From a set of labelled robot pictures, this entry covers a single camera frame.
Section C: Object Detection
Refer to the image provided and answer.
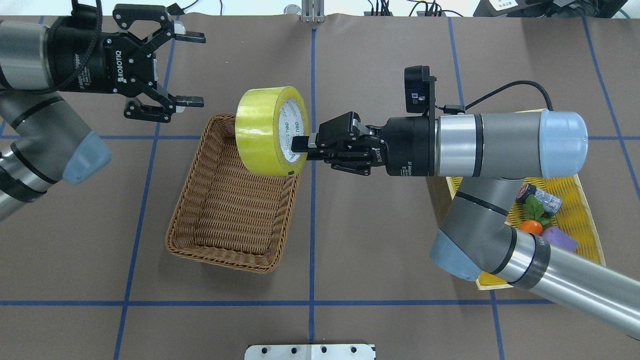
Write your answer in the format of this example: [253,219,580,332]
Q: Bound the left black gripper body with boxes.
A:
[49,4,176,123]

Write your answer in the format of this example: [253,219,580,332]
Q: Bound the small grey labelled can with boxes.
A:
[515,183,563,215]

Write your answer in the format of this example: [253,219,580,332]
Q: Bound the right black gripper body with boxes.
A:
[317,112,435,177]

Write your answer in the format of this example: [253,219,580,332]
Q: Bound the purple foam cube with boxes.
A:
[541,226,579,253]

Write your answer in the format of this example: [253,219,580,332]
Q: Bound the brown wicker basket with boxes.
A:
[165,113,300,274]

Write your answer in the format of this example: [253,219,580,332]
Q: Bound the orange toy carrot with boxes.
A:
[518,219,544,236]

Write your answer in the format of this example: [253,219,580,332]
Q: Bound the yellow woven plastic basket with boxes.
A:
[427,175,606,265]

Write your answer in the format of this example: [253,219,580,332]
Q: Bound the aluminium frame post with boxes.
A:
[300,0,326,24]

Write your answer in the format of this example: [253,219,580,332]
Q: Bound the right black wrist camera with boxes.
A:
[403,65,437,116]

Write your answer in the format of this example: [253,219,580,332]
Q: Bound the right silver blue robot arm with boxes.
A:
[290,110,639,338]

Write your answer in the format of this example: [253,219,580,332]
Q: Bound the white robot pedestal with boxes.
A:
[244,343,377,360]

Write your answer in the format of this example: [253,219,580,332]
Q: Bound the yellow tape roll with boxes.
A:
[234,86,310,177]

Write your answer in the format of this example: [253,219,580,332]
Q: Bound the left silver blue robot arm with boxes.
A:
[0,0,206,220]

